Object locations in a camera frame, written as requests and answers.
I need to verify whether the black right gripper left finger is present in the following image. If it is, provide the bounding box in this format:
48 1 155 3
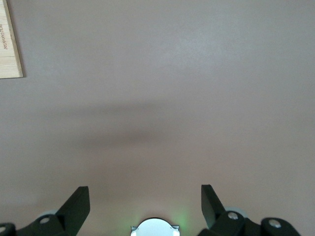
0 186 90 236

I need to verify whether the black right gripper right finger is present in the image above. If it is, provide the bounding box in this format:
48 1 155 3
196 184 304 236

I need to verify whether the wooden cutting board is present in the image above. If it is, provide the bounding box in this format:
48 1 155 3
0 0 27 79

